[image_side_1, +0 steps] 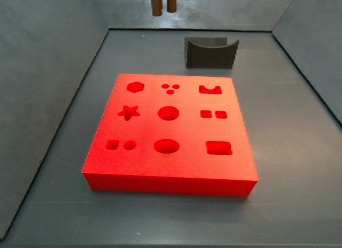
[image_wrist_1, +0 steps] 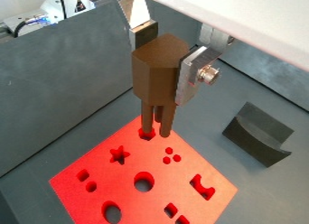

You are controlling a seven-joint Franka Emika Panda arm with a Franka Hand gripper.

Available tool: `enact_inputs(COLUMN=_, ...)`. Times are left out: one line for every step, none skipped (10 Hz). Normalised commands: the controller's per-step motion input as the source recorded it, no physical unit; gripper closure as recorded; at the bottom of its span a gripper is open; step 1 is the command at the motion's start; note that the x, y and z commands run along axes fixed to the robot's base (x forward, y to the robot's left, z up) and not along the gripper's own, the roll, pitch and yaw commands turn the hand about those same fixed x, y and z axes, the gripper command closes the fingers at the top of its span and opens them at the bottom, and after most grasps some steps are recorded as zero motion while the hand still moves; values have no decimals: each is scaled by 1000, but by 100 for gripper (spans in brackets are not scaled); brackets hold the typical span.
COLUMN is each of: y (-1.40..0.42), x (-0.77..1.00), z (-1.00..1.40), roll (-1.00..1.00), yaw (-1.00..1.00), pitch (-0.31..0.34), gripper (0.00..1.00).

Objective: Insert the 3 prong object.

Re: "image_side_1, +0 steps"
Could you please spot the dark grey curved foam block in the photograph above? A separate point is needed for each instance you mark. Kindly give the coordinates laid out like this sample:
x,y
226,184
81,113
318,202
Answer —
x,y
210,52

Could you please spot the red foam shape board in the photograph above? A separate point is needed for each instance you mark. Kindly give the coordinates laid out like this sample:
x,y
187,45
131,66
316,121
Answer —
x,y
173,137

